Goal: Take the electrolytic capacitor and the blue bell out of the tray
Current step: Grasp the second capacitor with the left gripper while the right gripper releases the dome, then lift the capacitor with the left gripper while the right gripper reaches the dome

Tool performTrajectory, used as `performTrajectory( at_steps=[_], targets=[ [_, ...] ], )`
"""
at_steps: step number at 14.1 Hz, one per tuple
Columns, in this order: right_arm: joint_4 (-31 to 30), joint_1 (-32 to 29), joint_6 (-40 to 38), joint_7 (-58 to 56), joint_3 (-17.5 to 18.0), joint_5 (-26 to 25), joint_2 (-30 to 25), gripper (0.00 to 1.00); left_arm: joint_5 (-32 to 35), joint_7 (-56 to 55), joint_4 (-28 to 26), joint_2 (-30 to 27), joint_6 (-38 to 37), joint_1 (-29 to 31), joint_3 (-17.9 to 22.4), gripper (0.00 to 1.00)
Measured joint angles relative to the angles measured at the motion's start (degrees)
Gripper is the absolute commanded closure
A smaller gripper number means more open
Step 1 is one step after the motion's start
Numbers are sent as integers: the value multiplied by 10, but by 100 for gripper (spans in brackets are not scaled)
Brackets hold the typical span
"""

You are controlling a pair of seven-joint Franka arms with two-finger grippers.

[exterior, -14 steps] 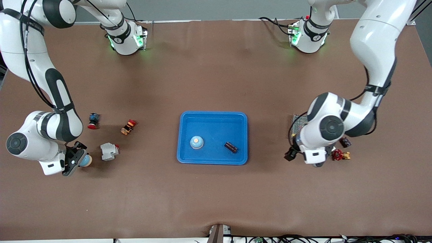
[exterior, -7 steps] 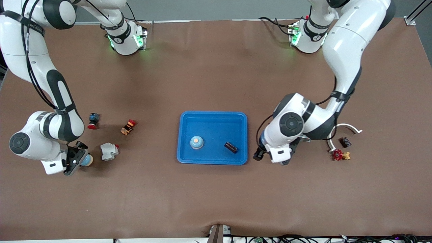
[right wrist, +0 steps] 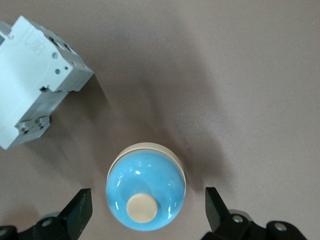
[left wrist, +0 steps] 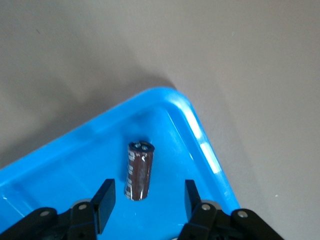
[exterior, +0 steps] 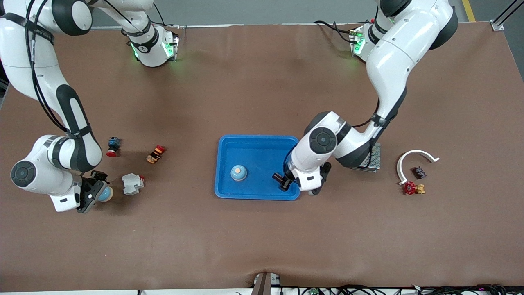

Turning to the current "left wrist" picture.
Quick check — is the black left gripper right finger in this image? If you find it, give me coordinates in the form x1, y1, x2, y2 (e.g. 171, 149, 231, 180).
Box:
178, 179, 286, 240

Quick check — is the blue plastic tray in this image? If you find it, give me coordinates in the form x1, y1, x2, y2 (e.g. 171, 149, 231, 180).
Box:
0, 86, 241, 240

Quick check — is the dark brown cylindrical capacitor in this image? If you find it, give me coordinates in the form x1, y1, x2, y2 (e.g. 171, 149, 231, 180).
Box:
124, 140, 156, 202

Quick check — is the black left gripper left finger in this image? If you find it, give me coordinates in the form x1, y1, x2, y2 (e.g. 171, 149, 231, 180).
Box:
0, 178, 117, 240

